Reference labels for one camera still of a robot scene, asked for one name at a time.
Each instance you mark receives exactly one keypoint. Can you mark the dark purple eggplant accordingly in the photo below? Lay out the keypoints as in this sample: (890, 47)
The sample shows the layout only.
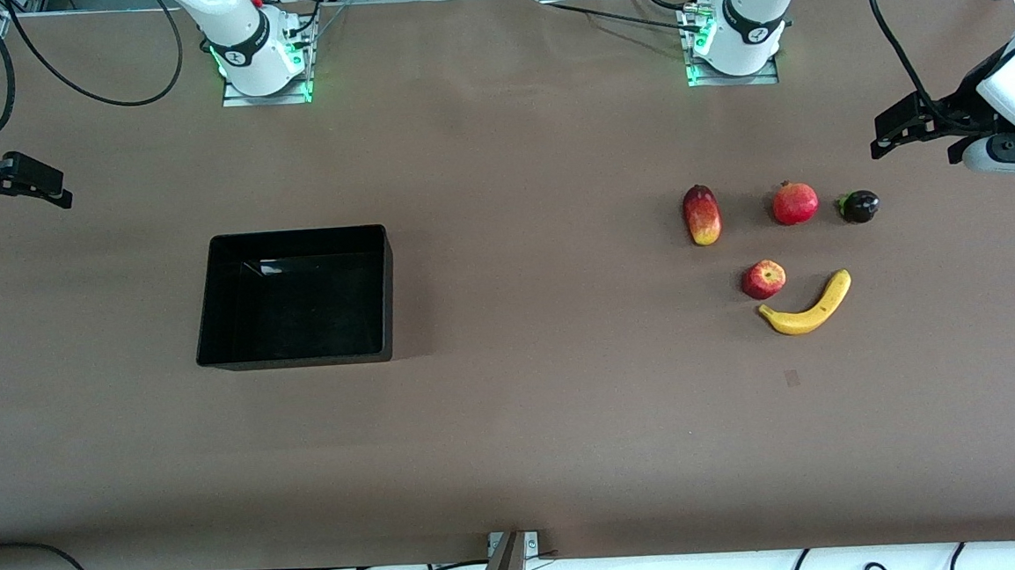
(860, 207)

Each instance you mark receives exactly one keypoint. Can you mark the red yellow apple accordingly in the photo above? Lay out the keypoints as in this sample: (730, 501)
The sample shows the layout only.
(763, 280)

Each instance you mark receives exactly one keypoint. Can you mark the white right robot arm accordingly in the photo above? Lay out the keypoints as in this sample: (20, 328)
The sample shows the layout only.
(241, 37)

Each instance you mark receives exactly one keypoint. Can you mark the yellow banana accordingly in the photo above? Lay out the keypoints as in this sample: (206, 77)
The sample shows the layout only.
(796, 324)

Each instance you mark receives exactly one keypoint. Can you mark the red pomegranate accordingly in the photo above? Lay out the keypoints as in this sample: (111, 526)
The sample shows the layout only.
(795, 204)

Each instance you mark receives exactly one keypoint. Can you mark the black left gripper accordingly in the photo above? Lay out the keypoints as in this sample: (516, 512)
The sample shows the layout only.
(960, 110)

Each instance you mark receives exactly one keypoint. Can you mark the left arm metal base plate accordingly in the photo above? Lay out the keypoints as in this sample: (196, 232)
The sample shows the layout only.
(768, 79)

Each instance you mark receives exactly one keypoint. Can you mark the small clear tape piece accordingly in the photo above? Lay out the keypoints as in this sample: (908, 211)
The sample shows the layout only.
(792, 378)

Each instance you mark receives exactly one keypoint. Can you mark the red yellow mango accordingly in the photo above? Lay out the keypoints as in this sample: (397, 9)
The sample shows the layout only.
(702, 216)

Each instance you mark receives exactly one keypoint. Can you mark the black plastic box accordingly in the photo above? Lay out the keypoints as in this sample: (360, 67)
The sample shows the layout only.
(297, 307)

